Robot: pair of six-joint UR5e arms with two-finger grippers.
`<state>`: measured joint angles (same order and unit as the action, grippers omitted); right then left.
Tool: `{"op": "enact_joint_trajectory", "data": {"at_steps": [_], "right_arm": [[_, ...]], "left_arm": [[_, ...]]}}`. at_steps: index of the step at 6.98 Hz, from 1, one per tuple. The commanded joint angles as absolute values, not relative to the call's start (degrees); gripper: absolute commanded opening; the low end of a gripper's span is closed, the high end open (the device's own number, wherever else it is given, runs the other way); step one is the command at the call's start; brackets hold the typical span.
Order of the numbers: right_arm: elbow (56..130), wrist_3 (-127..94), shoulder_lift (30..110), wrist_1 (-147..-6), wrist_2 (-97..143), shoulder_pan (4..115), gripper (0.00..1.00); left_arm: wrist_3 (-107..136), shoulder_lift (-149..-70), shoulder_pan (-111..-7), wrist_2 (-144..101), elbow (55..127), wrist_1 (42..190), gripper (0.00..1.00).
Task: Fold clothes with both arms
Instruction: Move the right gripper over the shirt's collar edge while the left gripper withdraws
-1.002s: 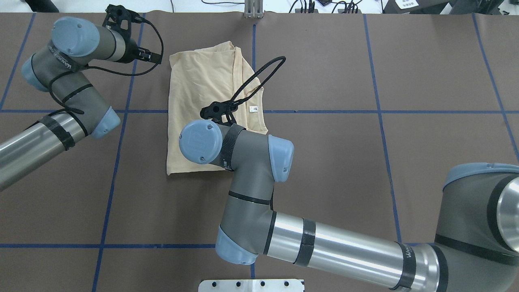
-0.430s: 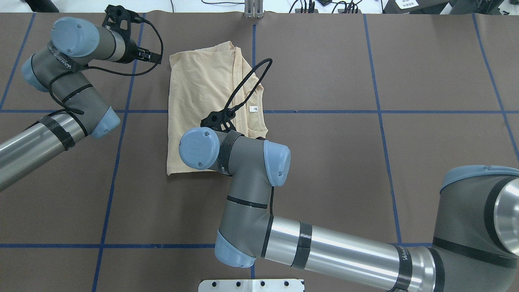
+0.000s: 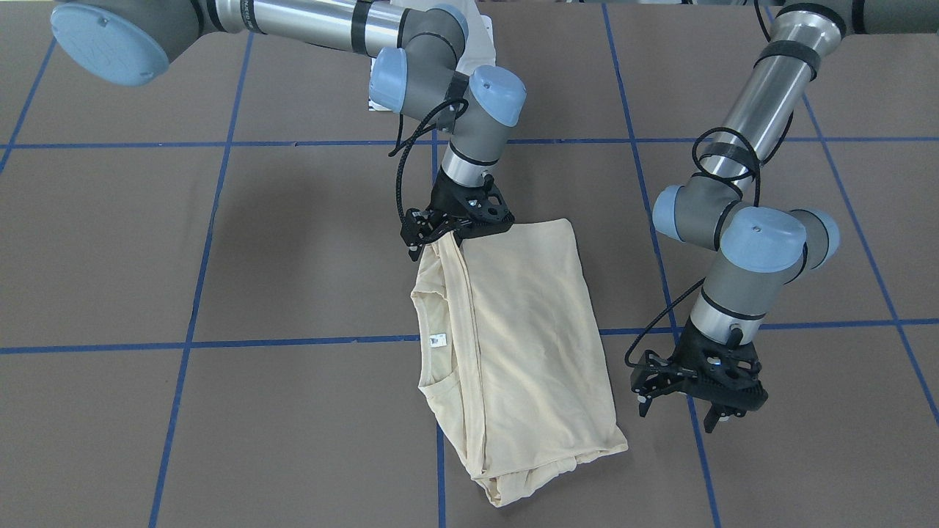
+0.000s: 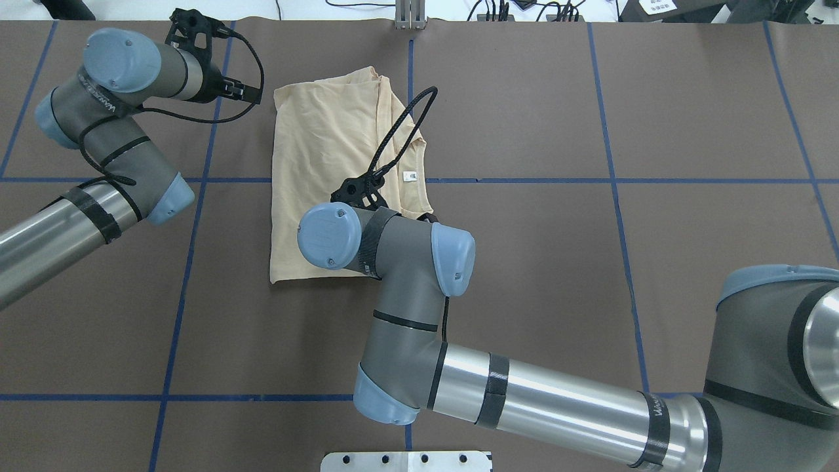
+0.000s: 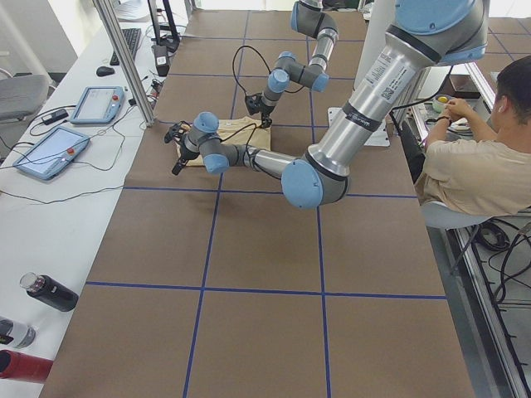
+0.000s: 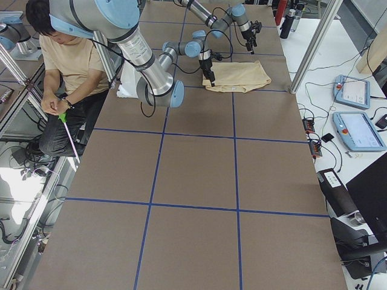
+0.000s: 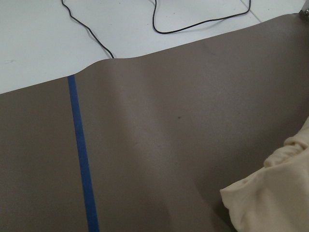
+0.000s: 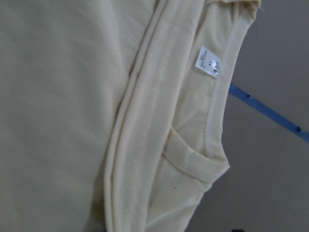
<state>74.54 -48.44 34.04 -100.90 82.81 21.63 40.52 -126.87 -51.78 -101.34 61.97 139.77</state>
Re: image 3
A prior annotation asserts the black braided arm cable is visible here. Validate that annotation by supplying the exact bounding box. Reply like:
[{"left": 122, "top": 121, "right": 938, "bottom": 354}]
[
  {"left": 624, "top": 125, "right": 764, "bottom": 370},
  {"left": 387, "top": 95, "right": 470, "bottom": 240}
]

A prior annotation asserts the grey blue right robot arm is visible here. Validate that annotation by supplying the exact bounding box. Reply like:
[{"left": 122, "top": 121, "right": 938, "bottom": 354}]
[{"left": 50, "top": 1, "right": 527, "bottom": 260}]

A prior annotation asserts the cream long-sleeve printed shirt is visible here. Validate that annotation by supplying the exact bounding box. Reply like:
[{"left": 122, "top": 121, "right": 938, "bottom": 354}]
[{"left": 410, "top": 219, "right": 628, "bottom": 507}]

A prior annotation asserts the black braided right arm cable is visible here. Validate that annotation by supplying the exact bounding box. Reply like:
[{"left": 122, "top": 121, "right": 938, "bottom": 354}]
[{"left": 387, "top": 95, "right": 470, "bottom": 240}]

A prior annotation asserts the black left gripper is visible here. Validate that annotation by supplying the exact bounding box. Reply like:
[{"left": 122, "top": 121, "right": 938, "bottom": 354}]
[{"left": 630, "top": 321, "right": 768, "bottom": 433}]

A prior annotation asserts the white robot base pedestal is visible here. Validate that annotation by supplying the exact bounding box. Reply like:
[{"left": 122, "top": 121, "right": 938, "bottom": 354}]
[{"left": 367, "top": 1, "right": 496, "bottom": 113}]

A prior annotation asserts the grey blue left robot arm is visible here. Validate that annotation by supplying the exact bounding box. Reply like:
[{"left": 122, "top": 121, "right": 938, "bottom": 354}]
[{"left": 624, "top": 1, "right": 938, "bottom": 433}]

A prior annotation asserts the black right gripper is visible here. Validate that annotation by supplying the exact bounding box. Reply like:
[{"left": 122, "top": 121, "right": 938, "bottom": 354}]
[{"left": 400, "top": 169, "right": 514, "bottom": 262}]

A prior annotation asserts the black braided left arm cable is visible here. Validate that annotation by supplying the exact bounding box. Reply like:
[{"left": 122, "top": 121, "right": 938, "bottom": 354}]
[{"left": 624, "top": 125, "right": 764, "bottom": 370}]

